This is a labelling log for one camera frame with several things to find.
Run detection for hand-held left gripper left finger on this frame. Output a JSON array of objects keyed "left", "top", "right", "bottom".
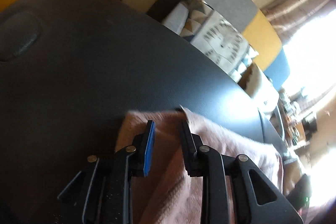
[{"left": 57, "top": 120, "right": 156, "bottom": 224}]

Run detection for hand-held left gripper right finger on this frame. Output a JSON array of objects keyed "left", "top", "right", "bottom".
[{"left": 180, "top": 119, "right": 303, "bottom": 224}]

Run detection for pink knit sweater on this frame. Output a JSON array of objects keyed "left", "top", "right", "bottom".
[{"left": 114, "top": 106, "right": 334, "bottom": 224}]

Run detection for beige folded garment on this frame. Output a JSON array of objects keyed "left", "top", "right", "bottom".
[{"left": 282, "top": 151, "right": 311, "bottom": 195}]

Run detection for cluttered side shelf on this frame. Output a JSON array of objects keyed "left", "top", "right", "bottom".
[{"left": 278, "top": 86, "right": 319, "bottom": 146}]

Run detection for beige deer print cushion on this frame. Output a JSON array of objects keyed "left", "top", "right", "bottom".
[{"left": 240, "top": 63, "right": 280, "bottom": 114}]

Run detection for tiger print cushion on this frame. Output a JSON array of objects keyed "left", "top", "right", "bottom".
[{"left": 180, "top": 0, "right": 259, "bottom": 80}]

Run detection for grey yellow blue sofa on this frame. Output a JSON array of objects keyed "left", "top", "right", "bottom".
[{"left": 160, "top": 0, "right": 292, "bottom": 146}]

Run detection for pink curtain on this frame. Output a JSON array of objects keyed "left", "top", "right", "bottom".
[{"left": 261, "top": 0, "right": 336, "bottom": 41}]

